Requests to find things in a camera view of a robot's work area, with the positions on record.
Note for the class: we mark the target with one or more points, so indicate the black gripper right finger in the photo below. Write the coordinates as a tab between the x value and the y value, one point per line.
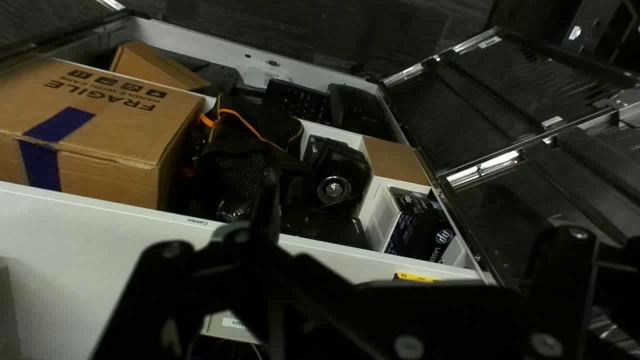
564	292

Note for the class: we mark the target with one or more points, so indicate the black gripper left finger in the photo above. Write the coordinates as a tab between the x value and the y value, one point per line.
160	292

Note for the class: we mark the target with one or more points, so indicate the white metal shelf unit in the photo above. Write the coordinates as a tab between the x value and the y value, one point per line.
66	253

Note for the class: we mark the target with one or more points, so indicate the small yellow label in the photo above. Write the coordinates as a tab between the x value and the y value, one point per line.
412	276

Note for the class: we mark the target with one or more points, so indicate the cardboard box printed FRAGILE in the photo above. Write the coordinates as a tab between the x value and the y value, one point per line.
100	132

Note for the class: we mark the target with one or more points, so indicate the black round lens device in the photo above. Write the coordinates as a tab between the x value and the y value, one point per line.
333	191

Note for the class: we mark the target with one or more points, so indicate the white vented open box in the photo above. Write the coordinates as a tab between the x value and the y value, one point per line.
377	213

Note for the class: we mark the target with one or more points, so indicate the brown cardboard panel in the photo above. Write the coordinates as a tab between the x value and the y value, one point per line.
397	160

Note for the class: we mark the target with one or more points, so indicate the black plastic case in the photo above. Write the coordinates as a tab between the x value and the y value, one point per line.
300	103

